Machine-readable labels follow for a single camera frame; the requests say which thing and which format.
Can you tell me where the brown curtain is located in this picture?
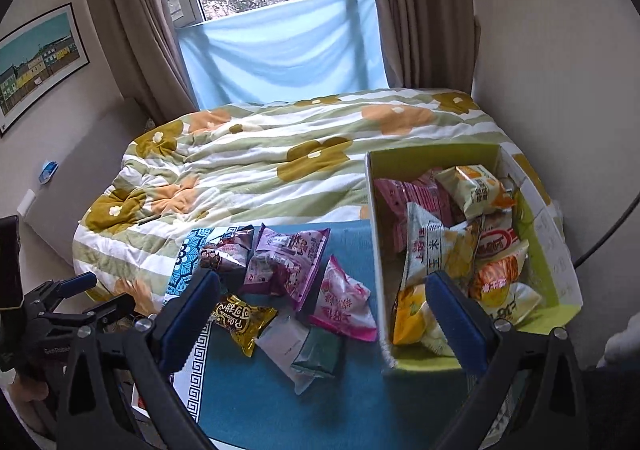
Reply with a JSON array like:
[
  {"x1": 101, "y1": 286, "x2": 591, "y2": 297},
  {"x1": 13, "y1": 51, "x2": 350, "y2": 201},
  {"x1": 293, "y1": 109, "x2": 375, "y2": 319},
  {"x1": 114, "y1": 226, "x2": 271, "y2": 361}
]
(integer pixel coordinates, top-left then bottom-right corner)
[
  {"x1": 362, "y1": 0, "x2": 476, "y2": 93},
  {"x1": 82, "y1": 0, "x2": 198, "y2": 126}
]

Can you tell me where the light blue cloth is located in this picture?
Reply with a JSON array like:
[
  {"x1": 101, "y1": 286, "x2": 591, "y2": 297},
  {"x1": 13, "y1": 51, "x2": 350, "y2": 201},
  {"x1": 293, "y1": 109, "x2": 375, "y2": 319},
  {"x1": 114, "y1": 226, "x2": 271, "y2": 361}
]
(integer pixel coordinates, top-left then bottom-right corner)
[{"x1": 177, "y1": 0, "x2": 388, "y2": 111}]

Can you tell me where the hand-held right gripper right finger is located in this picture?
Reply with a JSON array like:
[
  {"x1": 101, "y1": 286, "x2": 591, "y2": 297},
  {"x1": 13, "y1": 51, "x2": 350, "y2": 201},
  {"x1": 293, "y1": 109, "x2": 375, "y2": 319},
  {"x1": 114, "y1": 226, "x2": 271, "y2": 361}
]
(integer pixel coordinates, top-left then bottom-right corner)
[{"x1": 425, "y1": 270, "x2": 589, "y2": 450}]

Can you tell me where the cream orange snack packet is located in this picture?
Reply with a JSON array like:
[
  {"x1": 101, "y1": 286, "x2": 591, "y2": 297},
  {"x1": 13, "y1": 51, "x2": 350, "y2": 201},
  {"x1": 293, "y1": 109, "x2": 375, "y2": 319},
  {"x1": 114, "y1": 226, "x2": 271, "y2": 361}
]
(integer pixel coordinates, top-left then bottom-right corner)
[{"x1": 434, "y1": 164, "x2": 516, "y2": 221}]

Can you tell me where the green cardboard box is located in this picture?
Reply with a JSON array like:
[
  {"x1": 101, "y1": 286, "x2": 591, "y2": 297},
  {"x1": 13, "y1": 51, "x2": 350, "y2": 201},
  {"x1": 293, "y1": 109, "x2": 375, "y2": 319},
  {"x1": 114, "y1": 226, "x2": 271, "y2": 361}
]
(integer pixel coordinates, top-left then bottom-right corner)
[{"x1": 364, "y1": 144, "x2": 585, "y2": 373}]

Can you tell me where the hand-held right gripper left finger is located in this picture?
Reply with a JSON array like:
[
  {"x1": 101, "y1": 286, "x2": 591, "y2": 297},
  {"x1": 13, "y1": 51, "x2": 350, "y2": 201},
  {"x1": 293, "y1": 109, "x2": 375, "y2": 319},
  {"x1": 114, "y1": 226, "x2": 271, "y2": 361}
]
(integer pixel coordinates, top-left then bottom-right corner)
[{"x1": 56, "y1": 269, "x2": 222, "y2": 450}]

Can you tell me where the white plain snack packet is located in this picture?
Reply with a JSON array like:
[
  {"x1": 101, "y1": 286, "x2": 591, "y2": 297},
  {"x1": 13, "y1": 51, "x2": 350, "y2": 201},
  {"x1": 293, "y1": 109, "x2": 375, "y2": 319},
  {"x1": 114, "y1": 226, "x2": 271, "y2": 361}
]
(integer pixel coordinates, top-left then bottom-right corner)
[{"x1": 254, "y1": 315, "x2": 315, "y2": 395}]

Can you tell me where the framed houses picture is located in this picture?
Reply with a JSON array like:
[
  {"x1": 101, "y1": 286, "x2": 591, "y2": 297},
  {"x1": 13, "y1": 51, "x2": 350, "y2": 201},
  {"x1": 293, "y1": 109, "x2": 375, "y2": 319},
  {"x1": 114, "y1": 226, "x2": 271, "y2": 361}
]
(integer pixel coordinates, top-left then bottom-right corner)
[{"x1": 0, "y1": 2, "x2": 92, "y2": 138}]

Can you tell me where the red white snack packet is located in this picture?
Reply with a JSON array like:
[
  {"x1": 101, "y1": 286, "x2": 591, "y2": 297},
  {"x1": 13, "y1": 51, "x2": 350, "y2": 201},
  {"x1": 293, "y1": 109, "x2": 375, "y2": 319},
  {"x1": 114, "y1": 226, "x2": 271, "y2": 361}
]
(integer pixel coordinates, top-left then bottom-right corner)
[{"x1": 472, "y1": 212, "x2": 518, "y2": 261}]

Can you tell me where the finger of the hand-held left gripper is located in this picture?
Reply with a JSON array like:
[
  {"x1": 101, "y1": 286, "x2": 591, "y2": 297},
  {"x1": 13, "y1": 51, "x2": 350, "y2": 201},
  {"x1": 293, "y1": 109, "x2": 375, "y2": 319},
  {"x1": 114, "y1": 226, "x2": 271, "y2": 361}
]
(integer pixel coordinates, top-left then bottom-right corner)
[
  {"x1": 27, "y1": 272, "x2": 98, "y2": 316},
  {"x1": 80, "y1": 292, "x2": 137, "y2": 337}
]

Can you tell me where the floral striped blanket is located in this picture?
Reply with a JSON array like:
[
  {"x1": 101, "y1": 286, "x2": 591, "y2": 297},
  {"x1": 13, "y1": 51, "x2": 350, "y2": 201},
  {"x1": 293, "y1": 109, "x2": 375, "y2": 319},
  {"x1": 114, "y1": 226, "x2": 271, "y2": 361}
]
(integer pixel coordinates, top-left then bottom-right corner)
[{"x1": 72, "y1": 87, "x2": 556, "y2": 316}]

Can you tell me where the dark brown snack packet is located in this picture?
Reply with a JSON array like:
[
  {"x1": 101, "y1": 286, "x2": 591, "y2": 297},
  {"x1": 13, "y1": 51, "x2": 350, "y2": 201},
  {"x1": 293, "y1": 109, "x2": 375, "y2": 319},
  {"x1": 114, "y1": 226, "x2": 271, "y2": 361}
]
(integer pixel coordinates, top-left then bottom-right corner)
[{"x1": 200, "y1": 225, "x2": 256, "y2": 271}]

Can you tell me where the pink white snack packet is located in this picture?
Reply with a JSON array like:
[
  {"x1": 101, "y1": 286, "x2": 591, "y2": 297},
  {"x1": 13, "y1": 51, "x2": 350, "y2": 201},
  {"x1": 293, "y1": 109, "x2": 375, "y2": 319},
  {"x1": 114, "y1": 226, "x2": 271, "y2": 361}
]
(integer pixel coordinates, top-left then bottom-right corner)
[{"x1": 308, "y1": 255, "x2": 378, "y2": 343}]

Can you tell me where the grey green snack packet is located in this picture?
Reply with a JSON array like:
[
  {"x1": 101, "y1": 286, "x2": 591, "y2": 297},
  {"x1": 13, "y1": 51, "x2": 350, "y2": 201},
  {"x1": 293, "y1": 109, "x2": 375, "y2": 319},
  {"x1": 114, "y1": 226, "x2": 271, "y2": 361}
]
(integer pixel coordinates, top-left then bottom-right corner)
[{"x1": 290, "y1": 327, "x2": 346, "y2": 378}]

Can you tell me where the black curved pole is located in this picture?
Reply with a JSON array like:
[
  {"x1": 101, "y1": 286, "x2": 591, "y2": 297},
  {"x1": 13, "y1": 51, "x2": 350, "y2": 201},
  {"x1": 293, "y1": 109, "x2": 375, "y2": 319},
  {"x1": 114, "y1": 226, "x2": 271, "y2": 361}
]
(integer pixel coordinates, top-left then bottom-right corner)
[{"x1": 572, "y1": 195, "x2": 640, "y2": 268}]

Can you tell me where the teal patterned table mat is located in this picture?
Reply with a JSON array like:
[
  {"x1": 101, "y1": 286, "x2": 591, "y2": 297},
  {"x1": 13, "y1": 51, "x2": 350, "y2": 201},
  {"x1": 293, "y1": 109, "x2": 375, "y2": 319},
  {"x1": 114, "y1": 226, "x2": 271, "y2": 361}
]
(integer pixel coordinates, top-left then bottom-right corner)
[{"x1": 162, "y1": 220, "x2": 476, "y2": 450}]

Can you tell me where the white yellow corn snack packet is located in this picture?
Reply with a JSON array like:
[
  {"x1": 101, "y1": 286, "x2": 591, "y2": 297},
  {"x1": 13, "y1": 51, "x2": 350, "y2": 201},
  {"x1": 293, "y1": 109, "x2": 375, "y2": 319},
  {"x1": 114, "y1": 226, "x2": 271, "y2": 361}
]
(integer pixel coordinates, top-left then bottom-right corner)
[{"x1": 400, "y1": 202, "x2": 483, "y2": 291}]

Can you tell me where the person's left hand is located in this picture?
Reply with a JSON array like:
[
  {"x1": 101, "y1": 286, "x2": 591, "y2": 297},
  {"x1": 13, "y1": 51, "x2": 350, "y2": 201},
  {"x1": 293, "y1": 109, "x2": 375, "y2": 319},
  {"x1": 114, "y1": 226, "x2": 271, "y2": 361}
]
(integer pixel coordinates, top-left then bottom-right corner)
[{"x1": 10, "y1": 368, "x2": 57, "y2": 406}]

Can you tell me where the pink striped snack packet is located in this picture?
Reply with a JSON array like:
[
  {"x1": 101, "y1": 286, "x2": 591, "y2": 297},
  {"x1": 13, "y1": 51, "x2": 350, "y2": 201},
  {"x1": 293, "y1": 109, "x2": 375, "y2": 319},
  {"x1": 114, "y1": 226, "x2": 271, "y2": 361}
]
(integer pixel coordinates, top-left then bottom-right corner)
[{"x1": 374, "y1": 169, "x2": 453, "y2": 253}]

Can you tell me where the gold brown snack packet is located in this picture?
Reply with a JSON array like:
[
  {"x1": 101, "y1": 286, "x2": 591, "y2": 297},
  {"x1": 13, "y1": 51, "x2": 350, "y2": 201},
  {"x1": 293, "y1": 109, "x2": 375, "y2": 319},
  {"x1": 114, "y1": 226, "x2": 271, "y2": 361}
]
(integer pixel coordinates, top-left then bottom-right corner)
[{"x1": 212, "y1": 294, "x2": 278, "y2": 357}]

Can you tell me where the small blue white object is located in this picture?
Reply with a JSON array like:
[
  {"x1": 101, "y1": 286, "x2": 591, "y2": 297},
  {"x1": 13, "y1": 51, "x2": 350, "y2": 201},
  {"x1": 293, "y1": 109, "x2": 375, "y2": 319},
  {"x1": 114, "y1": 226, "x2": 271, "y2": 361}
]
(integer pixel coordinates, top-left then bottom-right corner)
[{"x1": 39, "y1": 159, "x2": 61, "y2": 186}]

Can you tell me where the bright yellow snack packet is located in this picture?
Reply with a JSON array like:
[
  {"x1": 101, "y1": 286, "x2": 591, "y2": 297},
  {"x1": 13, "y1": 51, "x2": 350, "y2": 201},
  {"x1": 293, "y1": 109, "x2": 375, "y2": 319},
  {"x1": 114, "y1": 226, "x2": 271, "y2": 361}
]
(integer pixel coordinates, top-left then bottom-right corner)
[{"x1": 391, "y1": 282, "x2": 453, "y2": 357}]

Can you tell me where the purple snack packet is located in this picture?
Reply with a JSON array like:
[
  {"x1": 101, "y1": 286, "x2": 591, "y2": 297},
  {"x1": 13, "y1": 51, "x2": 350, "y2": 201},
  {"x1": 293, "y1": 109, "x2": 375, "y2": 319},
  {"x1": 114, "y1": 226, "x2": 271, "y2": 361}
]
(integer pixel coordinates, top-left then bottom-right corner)
[{"x1": 240, "y1": 226, "x2": 332, "y2": 312}]

